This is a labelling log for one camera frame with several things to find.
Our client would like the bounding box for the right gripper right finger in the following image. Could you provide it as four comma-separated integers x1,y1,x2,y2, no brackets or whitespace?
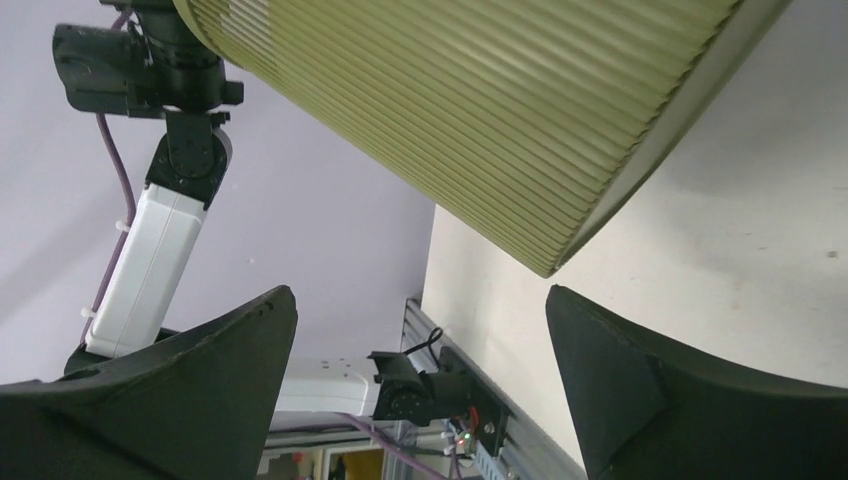
545,285,847,479

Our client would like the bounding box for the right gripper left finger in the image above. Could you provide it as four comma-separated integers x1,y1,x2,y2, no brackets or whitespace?
1,286,298,479

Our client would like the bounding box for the green plastic basket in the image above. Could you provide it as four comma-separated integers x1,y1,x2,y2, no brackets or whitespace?
176,1,786,278

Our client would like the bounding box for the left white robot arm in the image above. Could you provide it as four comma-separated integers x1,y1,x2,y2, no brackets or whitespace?
53,1,380,420

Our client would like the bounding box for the aluminium front rail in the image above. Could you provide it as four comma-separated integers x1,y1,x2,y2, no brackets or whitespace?
264,298,588,480

